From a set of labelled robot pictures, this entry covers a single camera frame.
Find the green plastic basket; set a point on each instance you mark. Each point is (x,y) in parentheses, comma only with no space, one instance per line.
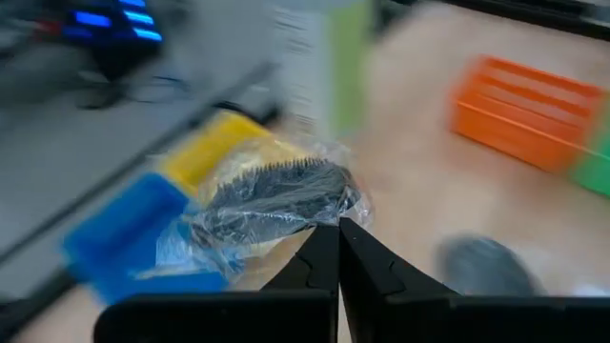
(595,171)

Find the yellow plastic basket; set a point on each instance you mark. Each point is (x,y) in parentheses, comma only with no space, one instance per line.
(209,147)

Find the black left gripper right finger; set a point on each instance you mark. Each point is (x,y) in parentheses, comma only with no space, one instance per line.
(372,286)

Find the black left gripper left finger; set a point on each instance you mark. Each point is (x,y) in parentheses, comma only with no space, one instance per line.
(314,267)

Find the grey round object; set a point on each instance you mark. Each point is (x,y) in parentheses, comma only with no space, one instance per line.
(486,267)

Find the blue plastic basket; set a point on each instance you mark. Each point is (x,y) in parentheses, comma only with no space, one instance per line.
(119,228)

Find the computer with blue lights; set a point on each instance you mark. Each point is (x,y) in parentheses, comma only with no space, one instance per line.
(114,47)

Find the bagged black hair brush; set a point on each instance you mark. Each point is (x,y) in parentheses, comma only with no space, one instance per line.
(286,195)

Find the white wipes canister green label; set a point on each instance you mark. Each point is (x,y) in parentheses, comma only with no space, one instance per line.
(305,71)

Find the orange plastic basket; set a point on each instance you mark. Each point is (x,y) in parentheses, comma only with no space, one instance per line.
(514,119)

